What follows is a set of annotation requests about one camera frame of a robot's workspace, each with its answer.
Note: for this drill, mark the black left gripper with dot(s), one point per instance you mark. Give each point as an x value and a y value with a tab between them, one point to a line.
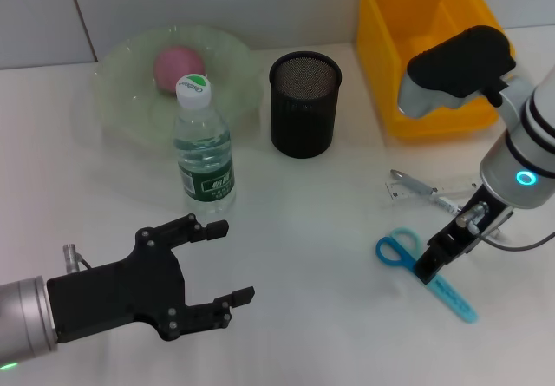
121	295

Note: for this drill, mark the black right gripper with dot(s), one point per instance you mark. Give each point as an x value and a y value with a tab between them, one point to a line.
490	212

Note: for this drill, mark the blue scissors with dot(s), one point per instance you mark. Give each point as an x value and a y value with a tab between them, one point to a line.
394	249

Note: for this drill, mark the clear green-label water bottle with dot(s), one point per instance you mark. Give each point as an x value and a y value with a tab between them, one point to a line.
206	165

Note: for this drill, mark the pink peach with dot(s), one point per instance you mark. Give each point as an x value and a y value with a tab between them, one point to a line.
173	67

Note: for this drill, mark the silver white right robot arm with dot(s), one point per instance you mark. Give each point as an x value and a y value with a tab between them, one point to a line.
524	152

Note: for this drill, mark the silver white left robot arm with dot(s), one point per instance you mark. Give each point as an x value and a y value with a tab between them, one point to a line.
24	316

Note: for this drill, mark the transparent plastic ruler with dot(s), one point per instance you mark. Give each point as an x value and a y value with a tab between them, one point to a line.
403	191

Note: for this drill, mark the clear silver pen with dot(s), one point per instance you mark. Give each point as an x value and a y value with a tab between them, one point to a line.
412	182

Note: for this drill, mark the black mesh pen holder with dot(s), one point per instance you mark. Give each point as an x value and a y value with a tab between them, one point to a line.
305	117

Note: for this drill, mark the green glass fruit plate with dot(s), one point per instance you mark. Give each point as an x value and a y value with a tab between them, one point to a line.
130	78

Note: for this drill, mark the yellow plastic bin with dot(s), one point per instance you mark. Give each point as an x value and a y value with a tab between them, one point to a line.
390	34

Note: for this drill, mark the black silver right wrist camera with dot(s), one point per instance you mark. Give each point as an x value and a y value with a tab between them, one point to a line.
459	65

